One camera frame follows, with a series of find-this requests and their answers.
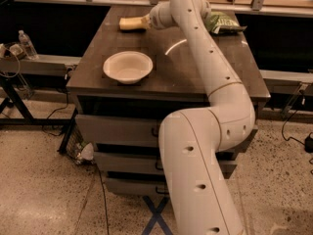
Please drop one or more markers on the wire waste basket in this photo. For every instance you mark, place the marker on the wire waste basket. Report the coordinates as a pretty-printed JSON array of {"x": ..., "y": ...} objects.
[{"x": 79, "y": 150}]

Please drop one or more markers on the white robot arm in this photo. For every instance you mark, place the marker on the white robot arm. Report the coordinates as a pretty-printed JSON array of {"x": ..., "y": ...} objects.
[{"x": 227, "y": 98}]

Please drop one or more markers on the bottom drawer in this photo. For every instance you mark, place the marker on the bottom drawer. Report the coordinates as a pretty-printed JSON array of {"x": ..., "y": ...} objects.
[{"x": 173, "y": 188}]

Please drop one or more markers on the top drawer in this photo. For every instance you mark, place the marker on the top drawer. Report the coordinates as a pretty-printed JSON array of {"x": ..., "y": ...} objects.
[{"x": 184, "y": 131}]

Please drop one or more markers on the drawer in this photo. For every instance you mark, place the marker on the drawer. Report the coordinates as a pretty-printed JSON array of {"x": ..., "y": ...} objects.
[
  {"x": 127, "y": 166},
  {"x": 173, "y": 188},
  {"x": 184, "y": 131}
]

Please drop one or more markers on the clear plastic water bottle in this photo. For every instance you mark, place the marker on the clear plastic water bottle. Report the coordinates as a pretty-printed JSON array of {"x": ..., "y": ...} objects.
[{"x": 27, "y": 45}]

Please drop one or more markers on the black power adapter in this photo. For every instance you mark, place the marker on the black power adapter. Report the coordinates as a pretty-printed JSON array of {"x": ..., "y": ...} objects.
[{"x": 308, "y": 143}]

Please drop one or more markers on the green chip bag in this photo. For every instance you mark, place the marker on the green chip bag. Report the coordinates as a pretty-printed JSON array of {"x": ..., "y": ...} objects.
[{"x": 221, "y": 23}]

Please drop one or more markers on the grey drawer cabinet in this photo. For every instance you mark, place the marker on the grey drawer cabinet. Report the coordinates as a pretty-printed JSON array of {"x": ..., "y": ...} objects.
[{"x": 125, "y": 85}]

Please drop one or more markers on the yellow sponge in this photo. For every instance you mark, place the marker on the yellow sponge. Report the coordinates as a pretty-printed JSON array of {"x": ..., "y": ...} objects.
[{"x": 133, "y": 23}]

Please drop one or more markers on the white bowl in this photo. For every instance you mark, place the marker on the white bowl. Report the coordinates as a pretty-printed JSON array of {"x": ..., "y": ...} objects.
[{"x": 128, "y": 67}]

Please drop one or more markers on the black metal side table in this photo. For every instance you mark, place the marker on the black metal side table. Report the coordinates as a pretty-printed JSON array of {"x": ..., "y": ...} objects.
[{"x": 44, "y": 65}]

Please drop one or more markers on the middle drawer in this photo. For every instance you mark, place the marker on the middle drawer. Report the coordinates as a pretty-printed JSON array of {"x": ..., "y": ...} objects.
[{"x": 127, "y": 166}]

